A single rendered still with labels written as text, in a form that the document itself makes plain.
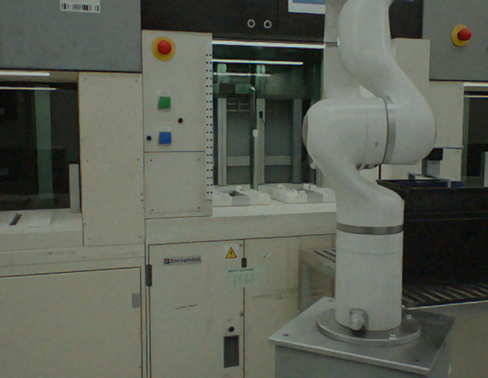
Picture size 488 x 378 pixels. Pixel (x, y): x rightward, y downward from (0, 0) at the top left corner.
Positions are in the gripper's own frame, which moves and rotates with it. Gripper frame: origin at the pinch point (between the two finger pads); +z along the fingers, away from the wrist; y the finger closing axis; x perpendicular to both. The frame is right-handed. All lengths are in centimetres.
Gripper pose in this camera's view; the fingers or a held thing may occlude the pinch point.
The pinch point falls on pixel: (430, 153)
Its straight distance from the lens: 154.1
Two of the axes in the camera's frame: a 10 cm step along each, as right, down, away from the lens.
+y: 1.5, 0.9, -9.8
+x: 0.2, -10.0, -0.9
